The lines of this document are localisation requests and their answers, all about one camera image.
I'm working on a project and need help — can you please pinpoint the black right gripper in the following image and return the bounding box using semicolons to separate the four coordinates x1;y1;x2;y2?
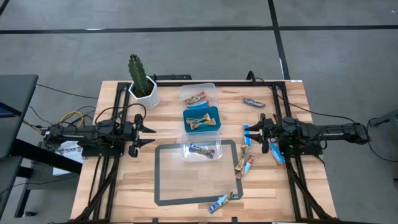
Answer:
244;113;282;154

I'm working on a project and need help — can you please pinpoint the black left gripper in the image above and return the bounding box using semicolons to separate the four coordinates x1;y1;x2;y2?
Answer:
124;113;157;158

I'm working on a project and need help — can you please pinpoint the light blue red granola bar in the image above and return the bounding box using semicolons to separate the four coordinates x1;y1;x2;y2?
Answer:
267;140;286;166

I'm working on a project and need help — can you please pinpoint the blue white granola bar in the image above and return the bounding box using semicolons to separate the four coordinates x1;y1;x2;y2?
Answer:
207;192;234;215

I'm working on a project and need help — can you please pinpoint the white hexagonal plant pot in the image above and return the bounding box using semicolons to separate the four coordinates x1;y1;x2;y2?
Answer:
128;75;160;110

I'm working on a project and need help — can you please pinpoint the clear plastic bin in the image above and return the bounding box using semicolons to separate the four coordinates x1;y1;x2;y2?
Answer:
180;132;223;163
179;82;219;110

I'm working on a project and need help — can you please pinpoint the teal plastic bin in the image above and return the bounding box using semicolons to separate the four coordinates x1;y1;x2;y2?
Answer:
182;106;222;134

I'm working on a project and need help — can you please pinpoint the green cactus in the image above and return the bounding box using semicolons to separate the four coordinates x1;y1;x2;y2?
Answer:
128;53;150;96

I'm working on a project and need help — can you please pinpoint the translucent black-bordered baking mat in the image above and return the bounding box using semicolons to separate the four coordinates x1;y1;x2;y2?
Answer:
154;139;244;207

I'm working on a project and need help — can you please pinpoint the white paper sheet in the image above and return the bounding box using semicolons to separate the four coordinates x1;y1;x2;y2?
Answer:
52;140;85;177

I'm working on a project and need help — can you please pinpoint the black desk leg beam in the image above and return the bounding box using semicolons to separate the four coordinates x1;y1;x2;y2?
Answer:
14;138;83;218

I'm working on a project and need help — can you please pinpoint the grey stand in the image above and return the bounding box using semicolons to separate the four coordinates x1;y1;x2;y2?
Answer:
368;108;398;128

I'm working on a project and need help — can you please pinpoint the grey desk top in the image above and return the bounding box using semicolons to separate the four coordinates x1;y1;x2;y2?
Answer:
0;155;24;215
0;73;39;159

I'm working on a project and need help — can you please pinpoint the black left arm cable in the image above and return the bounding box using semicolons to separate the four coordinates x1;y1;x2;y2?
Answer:
95;103;147;125

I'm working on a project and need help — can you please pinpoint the black power cable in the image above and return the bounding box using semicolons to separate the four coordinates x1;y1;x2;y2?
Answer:
257;77;357;125

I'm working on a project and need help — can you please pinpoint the black aluminium table frame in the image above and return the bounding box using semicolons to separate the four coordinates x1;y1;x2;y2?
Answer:
70;80;336;224

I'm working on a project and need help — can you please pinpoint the yellow cable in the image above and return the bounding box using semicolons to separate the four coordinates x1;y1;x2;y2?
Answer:
59;110;85;127

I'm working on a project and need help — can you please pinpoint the black floor cable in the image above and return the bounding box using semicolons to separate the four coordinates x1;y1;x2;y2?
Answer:
35;83;100;100

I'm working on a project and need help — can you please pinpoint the black cable loop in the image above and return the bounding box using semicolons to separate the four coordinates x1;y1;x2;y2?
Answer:
366;124;398;163

